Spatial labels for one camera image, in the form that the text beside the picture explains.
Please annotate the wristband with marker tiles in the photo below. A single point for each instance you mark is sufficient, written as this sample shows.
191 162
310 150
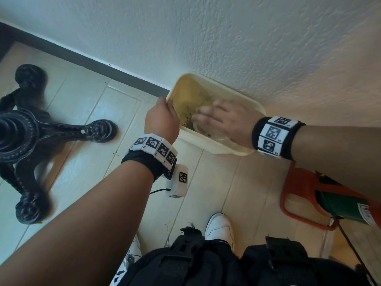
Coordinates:
154 144
274 134

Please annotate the white right sneaker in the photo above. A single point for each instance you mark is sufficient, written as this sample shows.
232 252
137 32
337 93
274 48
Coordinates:
218 229

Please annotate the black chest harness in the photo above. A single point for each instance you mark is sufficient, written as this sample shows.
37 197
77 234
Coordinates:
193 265

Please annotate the person's right forearm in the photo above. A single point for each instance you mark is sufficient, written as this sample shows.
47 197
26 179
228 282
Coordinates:
342 157

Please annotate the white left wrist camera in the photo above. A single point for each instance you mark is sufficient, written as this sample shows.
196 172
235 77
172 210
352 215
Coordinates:
181 178

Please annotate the person's left hand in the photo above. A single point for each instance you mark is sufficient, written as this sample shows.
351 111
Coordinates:
162 122

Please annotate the white sneaker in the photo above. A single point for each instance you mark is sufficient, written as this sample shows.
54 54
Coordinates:
131 256
218 229

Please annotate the white left sneaker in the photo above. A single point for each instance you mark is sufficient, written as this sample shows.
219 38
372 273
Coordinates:
131 256

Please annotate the red metal stand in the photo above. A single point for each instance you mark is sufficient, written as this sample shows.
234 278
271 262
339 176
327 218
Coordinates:
297 181

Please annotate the left wristband with marker tiles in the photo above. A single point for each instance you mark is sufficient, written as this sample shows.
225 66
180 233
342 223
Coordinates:
154 144

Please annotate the person's right hand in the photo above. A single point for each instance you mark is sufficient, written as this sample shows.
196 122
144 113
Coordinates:
232 122

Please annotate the right wristband with marker tiles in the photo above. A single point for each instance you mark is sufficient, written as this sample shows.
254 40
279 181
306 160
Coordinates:
274 134

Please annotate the black cast iron table base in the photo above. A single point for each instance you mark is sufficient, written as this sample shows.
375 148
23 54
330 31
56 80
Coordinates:
18 131

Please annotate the green fire extinguisher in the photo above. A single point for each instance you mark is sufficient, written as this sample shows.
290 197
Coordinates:
342 202

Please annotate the person's left forearm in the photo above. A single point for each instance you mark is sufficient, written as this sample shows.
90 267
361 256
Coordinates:
74 235

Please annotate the cream plastic bin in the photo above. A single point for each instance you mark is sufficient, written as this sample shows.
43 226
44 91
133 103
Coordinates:
186 92

